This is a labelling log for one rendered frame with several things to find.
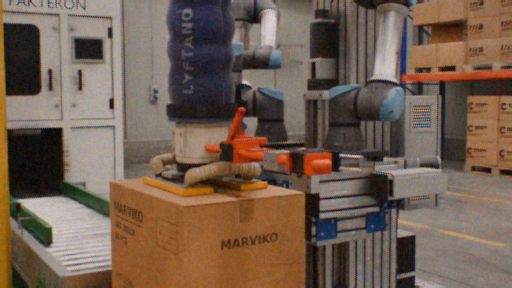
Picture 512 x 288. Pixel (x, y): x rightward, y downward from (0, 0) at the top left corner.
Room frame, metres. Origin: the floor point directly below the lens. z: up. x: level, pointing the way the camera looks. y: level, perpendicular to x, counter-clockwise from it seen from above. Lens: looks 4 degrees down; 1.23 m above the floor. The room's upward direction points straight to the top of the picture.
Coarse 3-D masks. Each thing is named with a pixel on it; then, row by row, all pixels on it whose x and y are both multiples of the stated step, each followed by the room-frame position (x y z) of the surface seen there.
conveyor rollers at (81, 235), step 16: (32, 208) 3.81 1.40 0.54; (48, 208) 3.79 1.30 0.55; (64, 208) 3.80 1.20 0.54; (80, 208) 3.80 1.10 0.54; (64, 224) 3.31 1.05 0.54; (80, 224) 3.35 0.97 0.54; (96, 224) 3.31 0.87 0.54; (64, 240) 2.95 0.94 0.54; (80, 240) 2.91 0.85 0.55; (96, 240) 2.94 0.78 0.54; (64, 256) 2.61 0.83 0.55; (80, 256) 2.63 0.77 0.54; (96, 256) 2.66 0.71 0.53
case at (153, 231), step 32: (128, 192) 1.97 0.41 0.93; (160, 192) 1.85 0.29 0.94; (224, 192) 1.84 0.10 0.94; (256, 192) 1.83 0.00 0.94; (288, 192) 1.83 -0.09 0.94; (128, 224) 1.97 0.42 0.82; (160, 224) 1.75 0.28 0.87; (192, 224) 1.63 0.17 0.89; (224, 224) 1.68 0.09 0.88; (256, 224) 1.74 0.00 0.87; (288, 224) 1.80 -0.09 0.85; (128, 256) 1.98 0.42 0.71; (160, 256) 1.76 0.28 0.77; (192, 256) 1.63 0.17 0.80; (224, 256) 1.68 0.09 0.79; (256, 256) 1.74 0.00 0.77; (288, 256) 1.80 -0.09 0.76
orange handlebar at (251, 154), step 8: (240, 136) 2.28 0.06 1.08; (248, 136) 2.23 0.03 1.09; (208, 144) 1.89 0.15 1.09; (216, 152) 1.83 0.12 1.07; (240, 152) 1.70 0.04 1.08; (248, 152) 1.66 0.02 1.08; (256, 152) 1.63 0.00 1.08; (248, 160) 1.66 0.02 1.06; (256, 160) 1.63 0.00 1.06; (280, 160) 1.52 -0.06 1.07; (320, 160) 1.41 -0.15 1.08; (328, 160) 1.42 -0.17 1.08; (320, 168) 1.41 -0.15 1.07; (328, 168) 1.42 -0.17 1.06
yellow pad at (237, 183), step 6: (234, 174) 2.06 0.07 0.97; (216, 180) 1.99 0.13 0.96; (234, 180) 1.92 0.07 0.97; (240, 180) 1.91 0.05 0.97; (252, 180) 1.91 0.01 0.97; (258, 180) 1.91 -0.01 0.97; (228, 186) 1.92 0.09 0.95; (234, 186) 1.89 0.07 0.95; (240, 186) 1.86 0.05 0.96; (246, 186) 1.86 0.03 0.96; (252, 186) 1.87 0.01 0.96; (258, 186) 1.89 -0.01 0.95; (264, 186) 1.90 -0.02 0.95
